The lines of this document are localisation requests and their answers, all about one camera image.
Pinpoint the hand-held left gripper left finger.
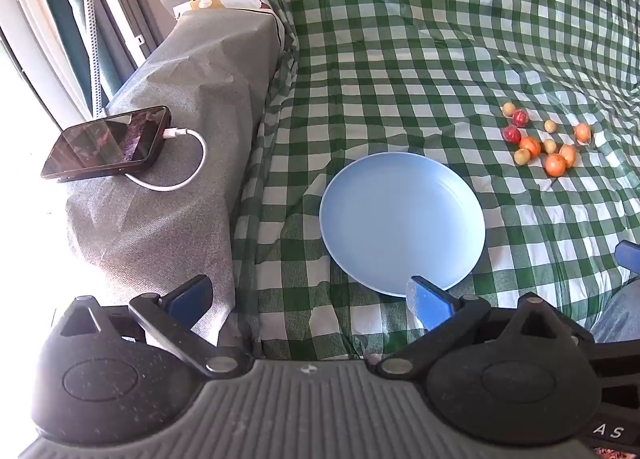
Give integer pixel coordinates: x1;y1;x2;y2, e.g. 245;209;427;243
52;275;253;380

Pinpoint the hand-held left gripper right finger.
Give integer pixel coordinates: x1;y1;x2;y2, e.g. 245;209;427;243
375;275;596;380

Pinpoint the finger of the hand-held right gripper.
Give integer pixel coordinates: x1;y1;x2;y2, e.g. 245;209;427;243
615;240;640;273

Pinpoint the light blue plate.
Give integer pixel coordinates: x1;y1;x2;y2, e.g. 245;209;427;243
319;152;486;298

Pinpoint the person's leg in jeans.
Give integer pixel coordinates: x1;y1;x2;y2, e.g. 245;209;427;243
590;276;640;344

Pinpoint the black smartphone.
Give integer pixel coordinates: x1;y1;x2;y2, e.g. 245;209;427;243
41;106;172;183

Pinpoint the grey covered furniture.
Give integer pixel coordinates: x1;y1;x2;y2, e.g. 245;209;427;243
65;9;287;342

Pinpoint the green checkered cloth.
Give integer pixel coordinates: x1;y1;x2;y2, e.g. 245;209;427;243
231;0;640;361

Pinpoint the small yellow white box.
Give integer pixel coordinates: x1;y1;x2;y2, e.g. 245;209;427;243
172;0;224;18

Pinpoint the white charging cable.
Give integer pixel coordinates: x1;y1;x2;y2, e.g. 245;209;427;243
125;126;208;191

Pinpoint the white window frame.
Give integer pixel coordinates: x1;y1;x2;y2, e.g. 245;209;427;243
0;0;148;121

